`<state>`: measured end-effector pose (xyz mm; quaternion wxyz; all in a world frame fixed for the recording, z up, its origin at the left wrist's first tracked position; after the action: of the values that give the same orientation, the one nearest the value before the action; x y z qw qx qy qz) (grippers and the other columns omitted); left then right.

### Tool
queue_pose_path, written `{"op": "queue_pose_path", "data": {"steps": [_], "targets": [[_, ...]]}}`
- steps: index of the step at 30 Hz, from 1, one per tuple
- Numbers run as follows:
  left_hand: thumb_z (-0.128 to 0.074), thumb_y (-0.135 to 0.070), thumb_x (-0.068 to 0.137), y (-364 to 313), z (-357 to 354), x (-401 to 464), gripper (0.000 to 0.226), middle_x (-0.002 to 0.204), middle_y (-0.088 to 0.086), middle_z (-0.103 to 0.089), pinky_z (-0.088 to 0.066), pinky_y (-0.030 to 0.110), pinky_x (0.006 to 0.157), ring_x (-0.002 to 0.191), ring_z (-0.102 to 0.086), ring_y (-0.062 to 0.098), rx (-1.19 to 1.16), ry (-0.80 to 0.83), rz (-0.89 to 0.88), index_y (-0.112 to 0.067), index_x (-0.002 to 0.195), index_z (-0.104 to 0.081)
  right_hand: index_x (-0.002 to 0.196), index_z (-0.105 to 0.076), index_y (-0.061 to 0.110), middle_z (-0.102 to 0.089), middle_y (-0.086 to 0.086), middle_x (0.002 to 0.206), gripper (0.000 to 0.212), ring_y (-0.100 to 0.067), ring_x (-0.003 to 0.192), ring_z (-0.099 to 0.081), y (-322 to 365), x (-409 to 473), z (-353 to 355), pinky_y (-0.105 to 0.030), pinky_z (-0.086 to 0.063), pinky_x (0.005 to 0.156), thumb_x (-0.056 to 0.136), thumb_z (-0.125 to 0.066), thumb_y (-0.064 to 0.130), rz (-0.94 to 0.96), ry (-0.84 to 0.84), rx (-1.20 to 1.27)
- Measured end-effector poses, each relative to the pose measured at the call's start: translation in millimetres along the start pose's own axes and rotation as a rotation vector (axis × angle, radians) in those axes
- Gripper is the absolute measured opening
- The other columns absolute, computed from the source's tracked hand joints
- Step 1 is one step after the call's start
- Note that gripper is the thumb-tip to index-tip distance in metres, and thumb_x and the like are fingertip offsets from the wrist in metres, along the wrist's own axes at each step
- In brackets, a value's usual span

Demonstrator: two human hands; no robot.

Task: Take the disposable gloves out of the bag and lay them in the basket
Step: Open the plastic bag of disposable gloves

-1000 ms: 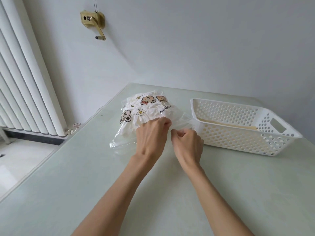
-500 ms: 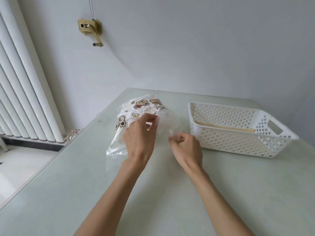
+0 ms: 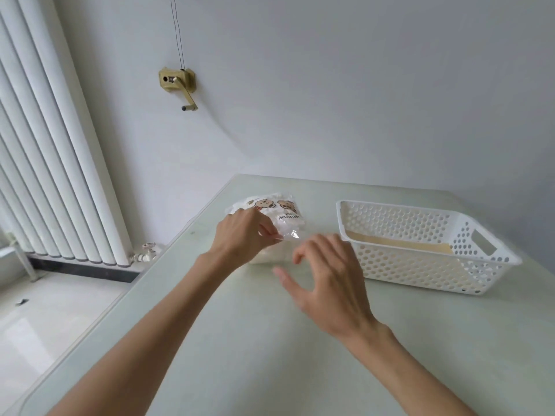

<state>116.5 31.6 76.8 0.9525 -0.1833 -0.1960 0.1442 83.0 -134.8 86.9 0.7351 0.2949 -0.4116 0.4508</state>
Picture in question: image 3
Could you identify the white metal stand leg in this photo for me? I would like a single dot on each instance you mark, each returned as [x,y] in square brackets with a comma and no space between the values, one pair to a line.
[24,259]

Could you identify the white column radiator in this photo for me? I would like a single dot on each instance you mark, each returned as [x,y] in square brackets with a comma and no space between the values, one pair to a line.
[52,147]

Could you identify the person's right hand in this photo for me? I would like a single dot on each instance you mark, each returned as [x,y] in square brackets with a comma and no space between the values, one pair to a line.
[338,290]

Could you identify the white perforated plastic basket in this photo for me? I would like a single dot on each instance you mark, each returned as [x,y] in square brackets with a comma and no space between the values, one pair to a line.
[412,268]

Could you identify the person's right forearm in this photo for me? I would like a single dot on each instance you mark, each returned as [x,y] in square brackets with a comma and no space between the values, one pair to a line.
[412,376]

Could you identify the white radiator valve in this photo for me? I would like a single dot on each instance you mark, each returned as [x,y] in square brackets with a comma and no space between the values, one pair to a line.
[149,253]

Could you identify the person's left forearm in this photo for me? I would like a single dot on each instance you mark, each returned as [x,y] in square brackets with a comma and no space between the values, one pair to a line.
[143,342]

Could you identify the brass wall crank winch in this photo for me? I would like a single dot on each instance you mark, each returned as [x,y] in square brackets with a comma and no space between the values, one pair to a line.
[173,80]

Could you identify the person's left hand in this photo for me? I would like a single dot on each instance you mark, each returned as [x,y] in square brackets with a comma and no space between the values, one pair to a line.
[240,238]

